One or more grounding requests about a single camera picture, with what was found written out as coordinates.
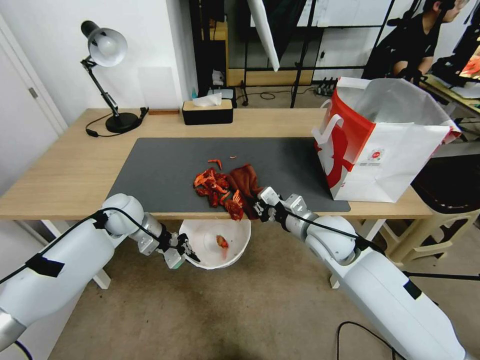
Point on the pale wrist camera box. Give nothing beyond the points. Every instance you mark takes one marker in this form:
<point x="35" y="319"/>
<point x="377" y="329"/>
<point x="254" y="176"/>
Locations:
<point x="174" y="259"/>
<point x="270" y="195"/>

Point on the black and white desk lamp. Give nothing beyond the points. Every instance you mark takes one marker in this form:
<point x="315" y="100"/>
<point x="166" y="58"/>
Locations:
<point x="107" y="45"/>

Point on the beige plastic stool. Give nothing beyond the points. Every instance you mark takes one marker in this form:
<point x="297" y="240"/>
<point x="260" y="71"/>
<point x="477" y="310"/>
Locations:
<point x="446" y="195"/>

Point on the black power strip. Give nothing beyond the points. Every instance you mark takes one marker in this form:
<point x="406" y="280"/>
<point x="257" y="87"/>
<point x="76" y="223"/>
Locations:
<point x="325" y="87"/>

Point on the person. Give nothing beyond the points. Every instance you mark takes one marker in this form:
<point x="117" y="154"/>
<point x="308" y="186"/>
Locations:
<point x="408" y="41"/>

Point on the large red shrimp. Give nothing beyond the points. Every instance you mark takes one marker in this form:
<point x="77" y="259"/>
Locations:
<point x="235" y="208"/>

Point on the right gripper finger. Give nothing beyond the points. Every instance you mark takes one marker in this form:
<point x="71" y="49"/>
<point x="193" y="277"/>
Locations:
<point x="255" y="216"/>
<point x="258" y="199"/>

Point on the black tissue box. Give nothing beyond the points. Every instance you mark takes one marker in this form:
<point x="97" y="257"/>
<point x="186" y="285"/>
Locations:
<point x="207" y="115"/>

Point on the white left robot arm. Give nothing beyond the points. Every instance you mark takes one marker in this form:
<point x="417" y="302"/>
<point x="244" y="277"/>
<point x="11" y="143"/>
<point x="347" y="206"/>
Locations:
<point x="75" y="258"/>

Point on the white reflector panel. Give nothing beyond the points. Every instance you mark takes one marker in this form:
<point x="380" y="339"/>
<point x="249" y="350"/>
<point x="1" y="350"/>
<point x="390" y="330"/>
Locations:
<point x="266" y="33"/>

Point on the curved red shrimp shell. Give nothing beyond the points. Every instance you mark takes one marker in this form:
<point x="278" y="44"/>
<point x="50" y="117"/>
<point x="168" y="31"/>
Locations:
<point x="216" y="162"/>

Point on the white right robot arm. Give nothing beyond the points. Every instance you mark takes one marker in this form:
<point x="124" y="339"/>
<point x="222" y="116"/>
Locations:
<point x="378" y="285"/>

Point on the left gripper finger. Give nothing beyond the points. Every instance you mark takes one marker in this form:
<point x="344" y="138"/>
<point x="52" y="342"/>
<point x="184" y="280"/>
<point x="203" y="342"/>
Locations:
<point x="193" y="256"/>
<point x="187" y="244"/>

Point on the white round container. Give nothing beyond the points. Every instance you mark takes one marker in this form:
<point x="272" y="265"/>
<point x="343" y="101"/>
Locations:
<point x="202" y="240"/>

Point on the red shrimp piece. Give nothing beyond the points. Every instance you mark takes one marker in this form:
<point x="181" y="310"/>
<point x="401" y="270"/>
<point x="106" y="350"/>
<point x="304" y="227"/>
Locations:
<point x="222" y="241"/>

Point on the red and white takeout bag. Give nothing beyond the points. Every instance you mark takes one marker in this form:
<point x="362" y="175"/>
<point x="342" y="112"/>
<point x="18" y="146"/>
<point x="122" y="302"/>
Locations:
<point x="378" y="161"/>

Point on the black tripod stand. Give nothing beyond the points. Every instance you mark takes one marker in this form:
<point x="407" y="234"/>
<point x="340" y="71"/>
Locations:
<point x="300" y="56"/>

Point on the red shrimp shell pile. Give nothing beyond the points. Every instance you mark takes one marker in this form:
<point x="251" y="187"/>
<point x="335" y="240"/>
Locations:
<point x="210" y="183"/>

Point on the dark red towel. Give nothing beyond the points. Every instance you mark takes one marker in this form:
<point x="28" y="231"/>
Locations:
<point x="244" y="180"/>

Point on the white tissue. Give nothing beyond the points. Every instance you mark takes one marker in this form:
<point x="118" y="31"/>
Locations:
<point x="207" y="99"/>

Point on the dark grey table mat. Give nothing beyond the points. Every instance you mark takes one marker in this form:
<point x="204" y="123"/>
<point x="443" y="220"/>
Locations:
<point x="165" y="168"/>

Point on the wooden table with white legs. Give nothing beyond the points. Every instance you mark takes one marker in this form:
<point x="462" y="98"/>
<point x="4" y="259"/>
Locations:
<point x="67" y="168"/>

